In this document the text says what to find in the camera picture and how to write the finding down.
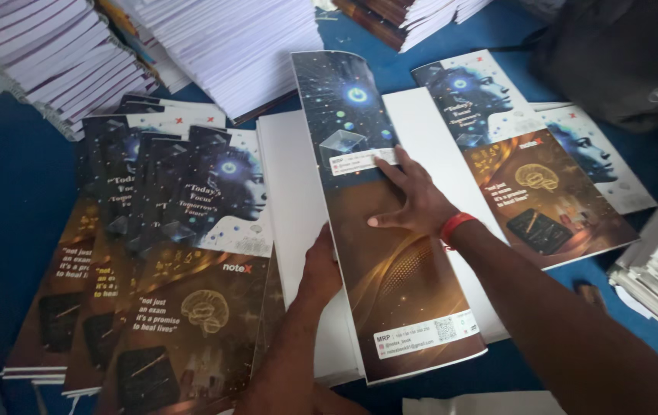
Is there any person's right hand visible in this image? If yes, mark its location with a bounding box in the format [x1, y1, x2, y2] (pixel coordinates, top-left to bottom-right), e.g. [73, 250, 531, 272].
[367, 144, 462, 237]

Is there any person's left hand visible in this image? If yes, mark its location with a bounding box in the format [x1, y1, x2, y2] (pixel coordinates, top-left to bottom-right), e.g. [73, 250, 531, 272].
[297, 224, 344, 315]

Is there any white block of pages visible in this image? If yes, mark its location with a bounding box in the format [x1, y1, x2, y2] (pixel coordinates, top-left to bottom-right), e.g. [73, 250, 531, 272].
[256, 86, 512, 387]

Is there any glossy printed cover sheet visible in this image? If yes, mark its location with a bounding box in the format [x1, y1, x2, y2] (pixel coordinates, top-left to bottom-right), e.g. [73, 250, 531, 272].
[291, 50, 489, 386]

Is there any red wristband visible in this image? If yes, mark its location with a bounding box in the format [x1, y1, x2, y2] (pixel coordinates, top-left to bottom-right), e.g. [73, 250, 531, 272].
[439, 212, 478, 246]

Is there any pile of covered printed notebooks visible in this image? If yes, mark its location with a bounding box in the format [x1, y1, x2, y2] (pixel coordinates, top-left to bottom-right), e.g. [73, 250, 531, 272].
[0, 94, 285, 415]

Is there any tall stack of white pages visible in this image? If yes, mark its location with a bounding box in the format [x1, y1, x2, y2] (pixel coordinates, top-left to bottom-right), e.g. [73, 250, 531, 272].
[111, 0, 325, 126]

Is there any flat printed cover sheet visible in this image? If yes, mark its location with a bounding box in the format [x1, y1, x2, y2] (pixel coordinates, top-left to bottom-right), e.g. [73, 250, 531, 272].
[529, 102, 658, 216]
[411, 49, 641, 271]

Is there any loose white paper sheet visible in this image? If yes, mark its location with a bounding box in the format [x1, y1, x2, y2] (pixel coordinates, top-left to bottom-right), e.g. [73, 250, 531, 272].
[402, 390, 567, 415]

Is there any stack of brown-edged notebooks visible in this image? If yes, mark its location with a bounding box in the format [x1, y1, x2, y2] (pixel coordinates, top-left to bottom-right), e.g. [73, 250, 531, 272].
[330, 0, 494, 54]

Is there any small brown object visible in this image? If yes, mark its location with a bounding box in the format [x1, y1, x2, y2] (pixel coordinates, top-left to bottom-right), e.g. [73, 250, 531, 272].
[574, 281, 608, 312]

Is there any stack of stitched page bundles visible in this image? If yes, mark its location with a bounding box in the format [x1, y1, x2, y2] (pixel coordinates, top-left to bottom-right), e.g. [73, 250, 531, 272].
[0, 0, 160, 143]

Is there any black bag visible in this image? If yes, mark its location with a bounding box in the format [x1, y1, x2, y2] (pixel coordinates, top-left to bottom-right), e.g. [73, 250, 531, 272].
[522, 0, 658, 134]

